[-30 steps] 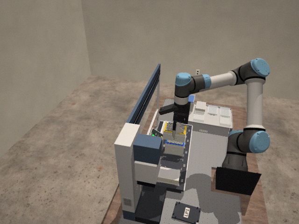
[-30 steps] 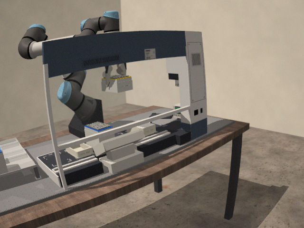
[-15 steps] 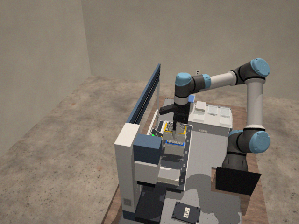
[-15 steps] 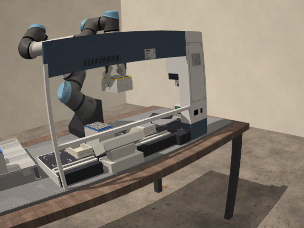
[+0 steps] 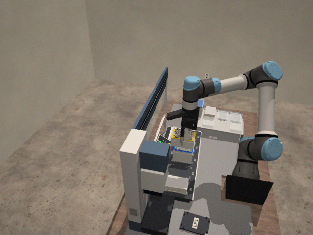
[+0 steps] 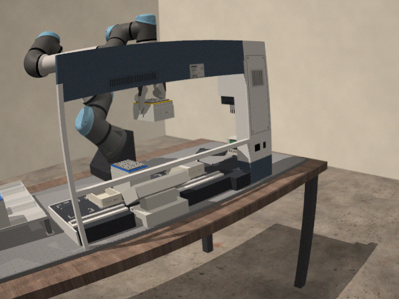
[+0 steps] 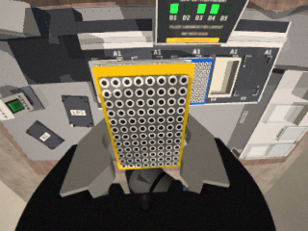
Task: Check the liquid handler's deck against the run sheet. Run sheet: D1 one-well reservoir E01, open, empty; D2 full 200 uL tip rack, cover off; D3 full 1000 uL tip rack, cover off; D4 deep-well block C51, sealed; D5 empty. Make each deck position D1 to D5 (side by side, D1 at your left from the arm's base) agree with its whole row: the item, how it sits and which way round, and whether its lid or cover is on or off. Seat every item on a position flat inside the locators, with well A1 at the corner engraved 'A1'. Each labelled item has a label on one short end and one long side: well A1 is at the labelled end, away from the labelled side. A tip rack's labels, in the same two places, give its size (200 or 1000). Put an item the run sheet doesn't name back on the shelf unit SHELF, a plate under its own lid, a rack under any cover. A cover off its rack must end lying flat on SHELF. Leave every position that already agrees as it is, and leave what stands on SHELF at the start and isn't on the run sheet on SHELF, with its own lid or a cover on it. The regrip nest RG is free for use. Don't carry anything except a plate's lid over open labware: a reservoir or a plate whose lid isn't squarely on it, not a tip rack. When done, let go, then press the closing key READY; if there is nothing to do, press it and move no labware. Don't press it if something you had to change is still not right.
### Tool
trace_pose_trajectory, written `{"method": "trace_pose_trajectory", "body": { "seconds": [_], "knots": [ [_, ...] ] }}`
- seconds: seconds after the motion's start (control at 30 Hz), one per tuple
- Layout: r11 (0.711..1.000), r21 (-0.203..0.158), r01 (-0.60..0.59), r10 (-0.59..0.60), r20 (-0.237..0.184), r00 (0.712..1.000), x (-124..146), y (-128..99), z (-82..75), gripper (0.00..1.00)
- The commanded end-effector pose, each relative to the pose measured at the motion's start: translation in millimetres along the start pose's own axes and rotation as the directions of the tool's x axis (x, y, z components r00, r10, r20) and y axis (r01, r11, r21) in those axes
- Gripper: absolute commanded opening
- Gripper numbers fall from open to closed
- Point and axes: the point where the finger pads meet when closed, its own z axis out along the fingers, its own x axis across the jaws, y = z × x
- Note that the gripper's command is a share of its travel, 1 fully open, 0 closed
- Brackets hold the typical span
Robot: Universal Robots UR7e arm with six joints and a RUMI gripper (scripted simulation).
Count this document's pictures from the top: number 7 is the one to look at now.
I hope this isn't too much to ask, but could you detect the yellow tip rack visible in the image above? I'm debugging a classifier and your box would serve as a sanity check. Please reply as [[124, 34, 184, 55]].
[[92, 59, 194, 169]]

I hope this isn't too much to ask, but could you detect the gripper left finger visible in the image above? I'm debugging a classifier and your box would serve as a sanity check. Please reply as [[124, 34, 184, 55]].
[[14, 118, 116, 231]]

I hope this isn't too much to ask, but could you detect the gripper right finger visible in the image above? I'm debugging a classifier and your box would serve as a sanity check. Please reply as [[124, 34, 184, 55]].
[[180, 114, 276, 231]]

